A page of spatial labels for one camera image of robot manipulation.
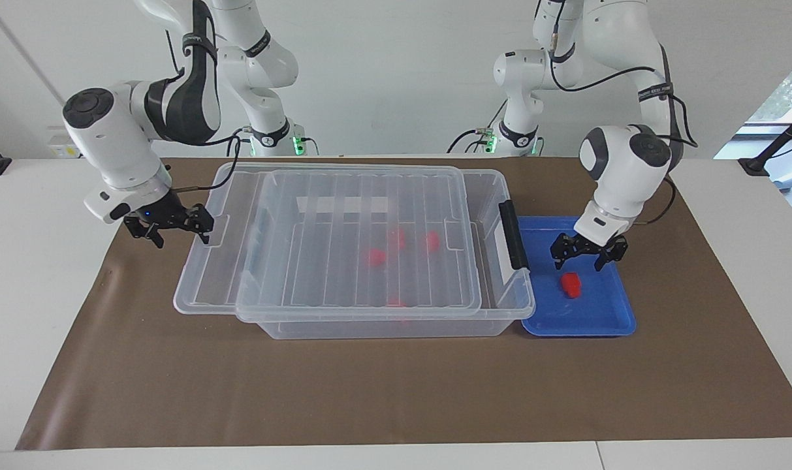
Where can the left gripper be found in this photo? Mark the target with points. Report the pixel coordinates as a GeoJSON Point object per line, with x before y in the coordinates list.
{"type": "Point", "coordinates": [591, 247]}

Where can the clear plastic box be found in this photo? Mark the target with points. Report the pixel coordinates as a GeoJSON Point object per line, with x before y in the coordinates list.
{"type": "Point", "coordinates": [510, 307]}

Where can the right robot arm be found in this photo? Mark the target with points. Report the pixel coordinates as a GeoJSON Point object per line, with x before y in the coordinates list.
{"type": "Point", "coordinates": [108, 147]}

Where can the white wall socket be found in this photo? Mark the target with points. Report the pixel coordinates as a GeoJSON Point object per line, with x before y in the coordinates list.
{"type": "Point", "coordinates": [64, 147]}

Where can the blue plastic tray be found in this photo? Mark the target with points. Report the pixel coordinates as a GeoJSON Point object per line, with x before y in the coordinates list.
{"type": "Point", "coordinates": [598, 313]}

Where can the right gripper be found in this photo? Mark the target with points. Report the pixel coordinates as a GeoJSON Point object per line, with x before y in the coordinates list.
{"type": "Point", "coordinates": [160, 210]}

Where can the clear plastic lid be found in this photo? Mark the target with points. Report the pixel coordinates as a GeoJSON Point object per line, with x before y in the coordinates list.
{"type": "Point", "coordinates": [206, 277]}

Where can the window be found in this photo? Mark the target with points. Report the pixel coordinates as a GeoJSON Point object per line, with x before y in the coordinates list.
{"type": "Point", "coordinates": [787, 91]}

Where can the red block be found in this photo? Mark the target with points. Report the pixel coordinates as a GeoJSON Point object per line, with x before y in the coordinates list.
{"type": "Point", "coordinates": [571, 285]}
{"type": "Point", "coordinates": [433, 241]}
{"type": "Point", "coordinates": [397, 239]}
{"type": "Point", "coordinates": [376, 256]}
{"type": "Point", "coordinates": [396, 303]}

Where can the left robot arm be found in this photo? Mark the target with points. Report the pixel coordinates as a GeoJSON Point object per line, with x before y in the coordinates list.
{"type": "Point", "coordinates": [624, 176]}

